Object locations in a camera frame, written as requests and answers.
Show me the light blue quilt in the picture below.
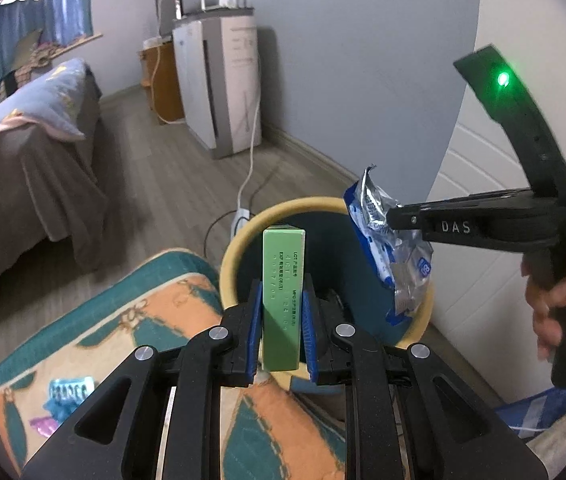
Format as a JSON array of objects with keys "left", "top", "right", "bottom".
[{"left": 0, "top": 57, "right": 88, "bottom": 161}]

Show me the green cardboard box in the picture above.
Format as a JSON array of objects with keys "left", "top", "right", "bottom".
[{"left": 262, "top": 227, "right": 308, "bottom": 372}]

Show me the blue and silver foil wrapper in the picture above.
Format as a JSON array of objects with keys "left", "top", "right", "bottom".
[{"left": 343, "top": 164, "right": 435, "bottom": 328}]

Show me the bed with grey cover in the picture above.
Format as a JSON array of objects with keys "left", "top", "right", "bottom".
[{"left": 0, "top": 65, "right": 110, "bottom": 323}]

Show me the person's right hand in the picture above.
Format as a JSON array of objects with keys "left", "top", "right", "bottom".
[{"left": 522, "top": 266, "right": 566, "bottom": 362}]

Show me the wooden windowsill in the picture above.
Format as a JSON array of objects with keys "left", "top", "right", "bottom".
[{"left": 0, "top": 33, "right": 104, "bottom": 103}]

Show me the blue curtain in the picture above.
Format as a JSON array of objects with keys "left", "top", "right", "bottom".
[{"left": 0, "top": 0, "right": 94, "bottom": 92}]

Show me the blue blister packet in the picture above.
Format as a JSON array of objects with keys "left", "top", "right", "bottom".
[{"left": 47, "top": 375, "right": 95, "bottom": 412}]

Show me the white air purifier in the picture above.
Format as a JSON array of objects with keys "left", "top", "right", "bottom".
[{"left": 172, "top": 11, "right": 263, "bottom": 160}]

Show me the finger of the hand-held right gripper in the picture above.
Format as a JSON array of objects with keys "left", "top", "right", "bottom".
[{"left": 387, "top": 189, "right": 535, "bottom": 252}]

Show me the wooden cabinet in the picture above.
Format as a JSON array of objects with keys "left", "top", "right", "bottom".
[{"left": 138, "top": 39, "right": 185, "bottom": 126}]

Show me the white power strip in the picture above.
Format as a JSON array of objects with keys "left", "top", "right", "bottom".
[{"left": 231, "top": 206, "right": 253, "bottom": 239}]

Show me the blue plastic bag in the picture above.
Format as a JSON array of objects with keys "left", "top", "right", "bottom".
[{"left": 494, "top": 389, "right": 566, "bottom": 442}]

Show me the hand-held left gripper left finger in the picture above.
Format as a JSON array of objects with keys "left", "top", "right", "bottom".
[{"left": 20, "top": 280, "right": 264, "bottom": 480}]

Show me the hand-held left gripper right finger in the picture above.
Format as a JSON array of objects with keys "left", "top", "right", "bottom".
[{"left": 300, "top": 281, "right": 550, "bottom": 480}]

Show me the brown cardboard piece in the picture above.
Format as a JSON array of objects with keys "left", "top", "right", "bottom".
[{"left": 10, "top": 29, "right": 64, "bottom": 83}]

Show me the teal and orange rug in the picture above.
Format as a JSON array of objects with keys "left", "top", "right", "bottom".
[{"left": 0, "top": 248, "right": 349, "bottom": 480}]

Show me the white panelled door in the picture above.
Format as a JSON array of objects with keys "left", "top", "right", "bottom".
[{"left": 426, "top": 0, "right": 566, "bottom": 411}]

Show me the black cable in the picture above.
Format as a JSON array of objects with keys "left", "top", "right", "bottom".
[{"left": 202, "top": 160, "right": 289, "bottom": 263}]

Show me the white cable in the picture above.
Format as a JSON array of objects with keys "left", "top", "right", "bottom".
[{"left": 235, "top": 57, "right": 264, "bottom": 211}]

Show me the teal bin with yellow rim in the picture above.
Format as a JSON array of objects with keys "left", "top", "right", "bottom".
[{"left": 219, "top": 196, "right": 435, "bottom": 398}]

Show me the purple wrapper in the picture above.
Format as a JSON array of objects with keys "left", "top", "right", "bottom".
[{"left": 29, "top": 414, "right": 62, "bottom": 437}]

